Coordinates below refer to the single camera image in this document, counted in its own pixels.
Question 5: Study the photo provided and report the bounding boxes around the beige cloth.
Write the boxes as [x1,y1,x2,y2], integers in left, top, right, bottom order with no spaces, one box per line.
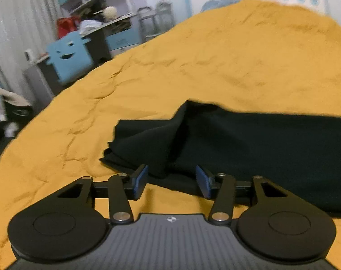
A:
[0,87,33,108]

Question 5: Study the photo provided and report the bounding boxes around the grey metal chair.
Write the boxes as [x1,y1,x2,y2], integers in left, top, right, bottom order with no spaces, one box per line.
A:
[156,1,175,36]
[137,7,157,43]

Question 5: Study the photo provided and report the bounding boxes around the black pants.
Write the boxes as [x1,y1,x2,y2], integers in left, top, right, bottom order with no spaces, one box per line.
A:
[100,100,341,214]

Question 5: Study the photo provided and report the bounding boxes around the white curtain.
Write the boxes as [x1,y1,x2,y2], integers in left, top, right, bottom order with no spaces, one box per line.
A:
[0,0,65,102]

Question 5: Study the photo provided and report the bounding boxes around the grey desk with blue drawers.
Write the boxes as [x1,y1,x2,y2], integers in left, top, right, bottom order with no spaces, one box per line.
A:
[22,11,144,106]

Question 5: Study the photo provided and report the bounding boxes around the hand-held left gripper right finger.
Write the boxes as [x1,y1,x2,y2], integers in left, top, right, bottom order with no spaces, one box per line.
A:
[195,165,291,225]

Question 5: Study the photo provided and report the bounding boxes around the white shoe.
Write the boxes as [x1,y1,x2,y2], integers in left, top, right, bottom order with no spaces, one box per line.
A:
[3,122,19,138]

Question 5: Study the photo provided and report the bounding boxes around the red bag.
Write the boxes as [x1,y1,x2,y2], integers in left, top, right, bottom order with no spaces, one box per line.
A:
[56,17,81,39]

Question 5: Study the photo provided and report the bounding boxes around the yellow bedspread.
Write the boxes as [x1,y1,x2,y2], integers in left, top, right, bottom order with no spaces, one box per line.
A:
[0,0,341,270]

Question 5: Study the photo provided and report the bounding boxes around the black bag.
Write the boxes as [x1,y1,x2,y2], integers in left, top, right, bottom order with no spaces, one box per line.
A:
[4,101,34,125]

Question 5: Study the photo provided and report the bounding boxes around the white plastic bag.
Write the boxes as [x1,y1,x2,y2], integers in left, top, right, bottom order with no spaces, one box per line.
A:
[79,20,103,36]

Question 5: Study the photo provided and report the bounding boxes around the cream round head model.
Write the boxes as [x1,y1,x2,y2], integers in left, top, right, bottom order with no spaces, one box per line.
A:
[103,6,117,21]

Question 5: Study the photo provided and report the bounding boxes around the blue pillow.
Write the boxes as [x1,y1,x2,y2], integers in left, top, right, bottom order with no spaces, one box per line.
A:
[200,0,244,13]

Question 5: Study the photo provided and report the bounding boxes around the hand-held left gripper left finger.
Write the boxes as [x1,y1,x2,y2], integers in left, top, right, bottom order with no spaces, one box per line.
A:
[56,164,148,225]

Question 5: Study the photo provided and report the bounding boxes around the blue smiling face cushion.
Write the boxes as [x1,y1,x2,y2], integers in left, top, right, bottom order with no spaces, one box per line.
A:
[46,31,94,86]

